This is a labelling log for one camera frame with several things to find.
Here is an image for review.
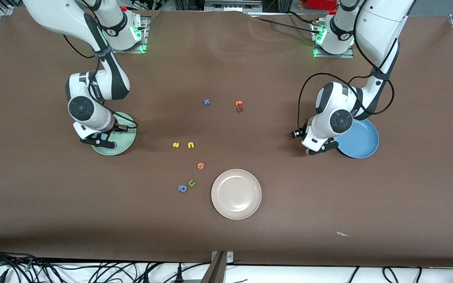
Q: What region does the light green plate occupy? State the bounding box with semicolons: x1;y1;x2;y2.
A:
91;112;137;156

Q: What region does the blue plate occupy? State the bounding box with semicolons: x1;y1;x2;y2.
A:
335;118;380;159

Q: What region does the beige plate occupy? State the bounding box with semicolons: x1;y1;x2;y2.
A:
211;169;262;220

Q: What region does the red box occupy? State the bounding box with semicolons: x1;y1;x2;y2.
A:
306;0;338;11

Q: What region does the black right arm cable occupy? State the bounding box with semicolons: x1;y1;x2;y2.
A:
62;33;138;130

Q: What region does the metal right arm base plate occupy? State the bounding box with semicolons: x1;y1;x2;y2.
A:
105;16;149;54

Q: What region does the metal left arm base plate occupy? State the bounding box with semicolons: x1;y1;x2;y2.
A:
312;20;355;59

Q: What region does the black cable on table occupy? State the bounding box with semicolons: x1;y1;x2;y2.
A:
250;11;321;34

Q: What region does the grey metal frame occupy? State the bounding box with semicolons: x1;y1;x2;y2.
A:
204;0;263;12

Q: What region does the aluminium post with bracket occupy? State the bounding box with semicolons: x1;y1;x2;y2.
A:
201;251;235;283

